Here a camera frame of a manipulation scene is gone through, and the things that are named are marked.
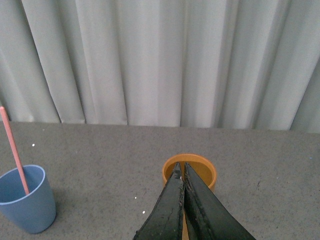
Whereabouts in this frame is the bamboo chopstick holder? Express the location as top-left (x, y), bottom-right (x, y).
top-left (162, 153), bottom-right (217, 240)

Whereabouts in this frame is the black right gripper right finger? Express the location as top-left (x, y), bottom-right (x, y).
top-left (184, 163), bottom-right (254, 240)

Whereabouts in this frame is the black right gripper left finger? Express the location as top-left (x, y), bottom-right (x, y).
top-left (135, 163), bottom-right (185, 240)

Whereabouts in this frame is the white pleated curtain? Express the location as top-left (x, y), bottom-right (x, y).
top-left (0, 0), bottom-right (320, 133)

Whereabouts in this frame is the pink chopstick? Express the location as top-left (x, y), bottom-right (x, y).
top-left (0, 106), bottom-right (30, 195)

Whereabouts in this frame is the blue plastic cup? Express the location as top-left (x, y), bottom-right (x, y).
top-left (0, 164), bottom-right (56, 234)

